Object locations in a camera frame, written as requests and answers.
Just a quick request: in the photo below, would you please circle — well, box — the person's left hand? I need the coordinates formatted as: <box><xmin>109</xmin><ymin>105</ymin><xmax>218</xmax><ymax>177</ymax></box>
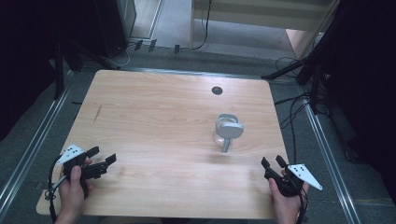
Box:
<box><xmin>57</xmin><ymin>158</ymin><xmax>94</xmax><ymax>218</ymax></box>

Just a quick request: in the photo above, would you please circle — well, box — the white floor cable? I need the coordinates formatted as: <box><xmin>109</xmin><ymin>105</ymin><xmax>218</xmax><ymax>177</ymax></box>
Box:
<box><xmin>106</xmin><ymin>43</ymin><xmax>135</xmax><ymax>69</ymax></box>

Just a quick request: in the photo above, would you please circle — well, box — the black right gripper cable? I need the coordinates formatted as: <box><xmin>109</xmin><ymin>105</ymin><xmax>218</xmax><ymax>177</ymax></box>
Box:
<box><xmin>295</xmin><ymin>185</ymin><xmax>310</xmax><ymax>224</ymax></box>

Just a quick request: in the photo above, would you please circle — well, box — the white tape dispenser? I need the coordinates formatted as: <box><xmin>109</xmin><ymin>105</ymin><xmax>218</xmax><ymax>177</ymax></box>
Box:
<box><xmin>212</xmin><ymin>113</ymin><xmax>245</xmax><ymax>154</ymax></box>

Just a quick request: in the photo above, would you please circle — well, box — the black hanging cable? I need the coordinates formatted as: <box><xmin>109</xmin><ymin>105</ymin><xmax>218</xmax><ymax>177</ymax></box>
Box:
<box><xmin>181</xmin><ymin>0</ymin><xmax>214</xmax><ymax>52</ymax></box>

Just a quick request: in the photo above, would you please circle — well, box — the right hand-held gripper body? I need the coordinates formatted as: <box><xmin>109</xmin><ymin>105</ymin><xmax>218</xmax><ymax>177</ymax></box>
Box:
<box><xmin>263</xmin><ymin>163</ymin><xmax>324</xmax><ymax>198</ymax></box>

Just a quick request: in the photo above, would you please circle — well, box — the metal floor rail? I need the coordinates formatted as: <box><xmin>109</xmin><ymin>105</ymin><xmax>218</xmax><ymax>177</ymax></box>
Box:
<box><xmin>298</xmin><ymin>87</ymin><xmax>363</xmax><ymax>224</ymax></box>
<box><xmin>0</xmin><ymin>70</ymin><xmax>76</xmax><ymax>213</ymax></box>

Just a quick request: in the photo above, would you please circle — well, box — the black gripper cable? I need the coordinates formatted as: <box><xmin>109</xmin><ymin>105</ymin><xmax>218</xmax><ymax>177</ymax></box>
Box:
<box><xmin>44</xmin><ymin>154</ymin><xmax>68</xmax><ymax>224</ymax></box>
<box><xmin>295</xmin><ymin>185</ymin><xmax>310</xmax><ymax>224</ymax></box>

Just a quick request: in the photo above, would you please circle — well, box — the person's right hand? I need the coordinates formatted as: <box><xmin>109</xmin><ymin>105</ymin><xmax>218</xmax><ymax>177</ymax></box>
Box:
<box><xmin>268</xmin><ymin>168</ymin><xmax>310</xmax><ymax>219</ymax></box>

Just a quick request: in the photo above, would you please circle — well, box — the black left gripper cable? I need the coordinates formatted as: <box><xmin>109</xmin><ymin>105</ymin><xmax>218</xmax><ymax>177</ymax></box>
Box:
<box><xmin>44</xmin><ymin>154</ymin><xmax>68</xmax><ymax>224</ymax></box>

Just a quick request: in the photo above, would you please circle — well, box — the black metal stand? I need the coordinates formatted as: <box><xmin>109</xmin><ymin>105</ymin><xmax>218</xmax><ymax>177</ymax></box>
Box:
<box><xmin>261</xmin><ymin>46</ymin><xmax>326</xmax><ymax>115</ymax></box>
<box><xmin>52</xmin><ymin>41</ymin><xmax>66</xmax><ymax>101</ymax></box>

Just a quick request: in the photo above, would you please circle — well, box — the black floor cables bundle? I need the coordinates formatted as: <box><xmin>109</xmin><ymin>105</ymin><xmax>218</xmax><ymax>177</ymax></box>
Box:
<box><xmin>274</xmin><ymin>55</ymin><xmax>331</xmax><ymax>157</ymax></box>

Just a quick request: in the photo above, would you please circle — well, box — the black cabinet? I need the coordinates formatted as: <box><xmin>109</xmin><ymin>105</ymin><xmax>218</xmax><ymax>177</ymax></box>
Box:
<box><xmin>92</xmin><ymin>0</ymin><xmax>138</xmax><ymax>59</ymax></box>

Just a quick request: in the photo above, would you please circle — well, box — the white shelf frame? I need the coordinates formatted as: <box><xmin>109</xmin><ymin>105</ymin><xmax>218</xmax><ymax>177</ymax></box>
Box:
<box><xmin>189</xmin><ymin>0</ymin><xmax>340</xmax><ymax>50</ymax></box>

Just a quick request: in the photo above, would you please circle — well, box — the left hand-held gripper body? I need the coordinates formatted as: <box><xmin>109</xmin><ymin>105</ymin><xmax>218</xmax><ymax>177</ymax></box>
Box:
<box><xmin>56</xmin><ymin>144</ymin><xmax>108</xmax><ymax>200</ymax></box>

